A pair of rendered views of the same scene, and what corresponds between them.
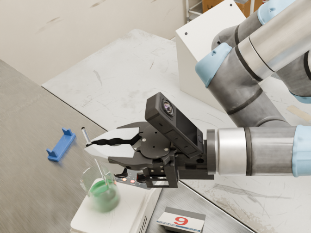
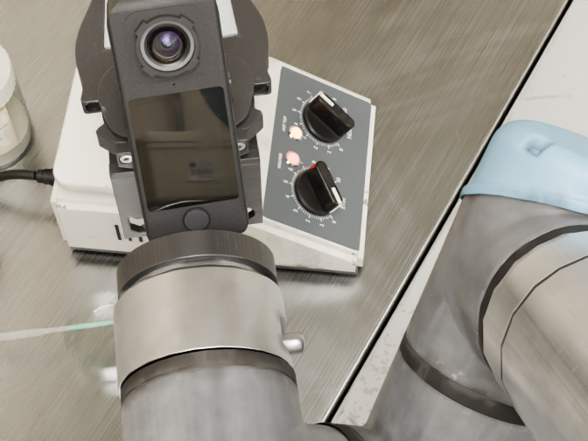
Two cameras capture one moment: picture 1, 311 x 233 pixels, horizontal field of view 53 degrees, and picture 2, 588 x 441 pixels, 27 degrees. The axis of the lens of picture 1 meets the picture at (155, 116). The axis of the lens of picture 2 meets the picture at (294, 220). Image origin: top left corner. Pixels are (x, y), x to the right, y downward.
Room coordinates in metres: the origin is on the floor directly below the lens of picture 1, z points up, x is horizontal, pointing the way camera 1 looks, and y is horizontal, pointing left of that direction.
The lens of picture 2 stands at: (0.27, -0.32, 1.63)
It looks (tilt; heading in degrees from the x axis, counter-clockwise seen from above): 61 degrees down; 69
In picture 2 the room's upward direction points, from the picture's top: straight up
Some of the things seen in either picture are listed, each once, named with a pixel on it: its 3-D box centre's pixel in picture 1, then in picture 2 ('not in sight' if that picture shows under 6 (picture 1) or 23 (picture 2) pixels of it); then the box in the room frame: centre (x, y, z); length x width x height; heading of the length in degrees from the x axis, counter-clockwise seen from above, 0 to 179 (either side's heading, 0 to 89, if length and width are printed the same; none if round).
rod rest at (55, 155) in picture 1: (60, 143); not in sight; (0.62, 0.27, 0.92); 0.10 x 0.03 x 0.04; 154
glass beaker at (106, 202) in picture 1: (103, 191); not in sight; (0.36, 0.12, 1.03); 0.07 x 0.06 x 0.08; 25
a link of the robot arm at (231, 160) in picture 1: (228, 150); (209, 335); (0.31, -0.10, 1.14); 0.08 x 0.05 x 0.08; 167
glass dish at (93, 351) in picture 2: not in sight; (108, 336); (0.27, 0.02, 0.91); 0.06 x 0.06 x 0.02
